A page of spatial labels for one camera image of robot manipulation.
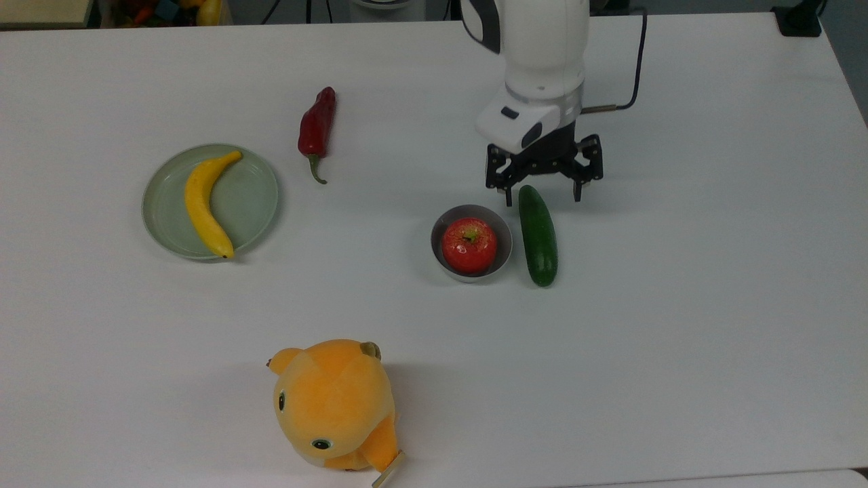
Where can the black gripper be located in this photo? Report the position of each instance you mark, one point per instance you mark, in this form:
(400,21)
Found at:
(546,154)

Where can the dark green cucumber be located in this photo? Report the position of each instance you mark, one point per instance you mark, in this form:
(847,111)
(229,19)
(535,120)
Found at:
(538,237)

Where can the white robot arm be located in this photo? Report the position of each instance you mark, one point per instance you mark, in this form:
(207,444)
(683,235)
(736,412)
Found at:
(539,61)

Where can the small grey bowl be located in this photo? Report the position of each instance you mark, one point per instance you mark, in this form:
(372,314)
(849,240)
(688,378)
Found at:
(437,244)

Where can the red apple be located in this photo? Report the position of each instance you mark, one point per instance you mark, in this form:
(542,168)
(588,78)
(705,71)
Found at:
(469,245)

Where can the red chili pepper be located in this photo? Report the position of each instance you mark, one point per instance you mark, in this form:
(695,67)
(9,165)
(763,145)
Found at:
(317,125)

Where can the black table clamp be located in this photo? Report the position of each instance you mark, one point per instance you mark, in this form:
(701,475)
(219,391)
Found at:
(799,19)

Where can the pale green plate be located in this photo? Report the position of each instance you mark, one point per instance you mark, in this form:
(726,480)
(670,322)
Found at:
(251,200)

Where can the orange plush toy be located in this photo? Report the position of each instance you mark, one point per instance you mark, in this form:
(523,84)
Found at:
(332,403)

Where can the yellow banana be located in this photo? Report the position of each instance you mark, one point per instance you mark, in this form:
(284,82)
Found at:
(199,203)

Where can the box of colourful toys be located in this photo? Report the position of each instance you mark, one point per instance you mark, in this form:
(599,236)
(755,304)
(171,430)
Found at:
(163,11)

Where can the wooden side table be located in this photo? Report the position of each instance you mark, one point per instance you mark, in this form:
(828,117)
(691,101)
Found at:
(44,12)

